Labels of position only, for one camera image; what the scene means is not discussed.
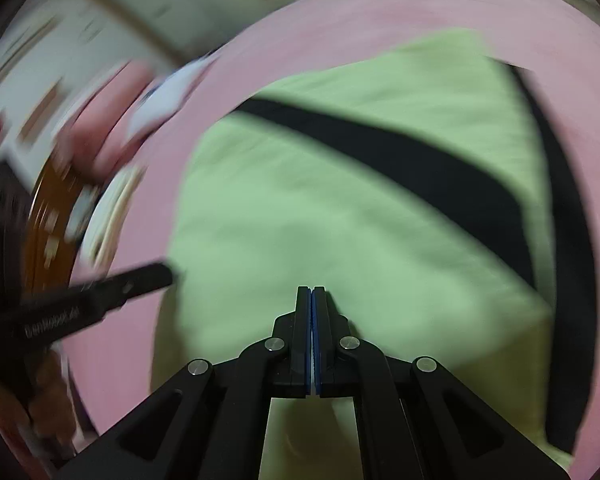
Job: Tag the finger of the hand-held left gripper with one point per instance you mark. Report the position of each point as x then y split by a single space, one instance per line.
140 282

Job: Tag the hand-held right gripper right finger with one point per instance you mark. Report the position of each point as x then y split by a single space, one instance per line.
325 360

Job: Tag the pink folded quilt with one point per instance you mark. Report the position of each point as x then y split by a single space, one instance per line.
105 125

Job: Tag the pink bed blanket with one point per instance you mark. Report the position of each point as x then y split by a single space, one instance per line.
380 10

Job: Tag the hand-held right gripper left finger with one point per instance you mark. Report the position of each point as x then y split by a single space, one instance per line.
300 360

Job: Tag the wooden headboard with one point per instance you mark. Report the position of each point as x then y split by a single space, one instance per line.
45 240

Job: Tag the green and black hooded jacket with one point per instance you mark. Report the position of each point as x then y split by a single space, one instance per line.
330 185

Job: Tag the cream folded garment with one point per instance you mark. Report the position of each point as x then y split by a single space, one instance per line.
105 220

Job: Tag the floral wardrobe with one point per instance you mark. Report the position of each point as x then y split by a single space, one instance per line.
195 0

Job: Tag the white printed pillow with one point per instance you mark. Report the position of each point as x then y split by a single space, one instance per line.
165 100

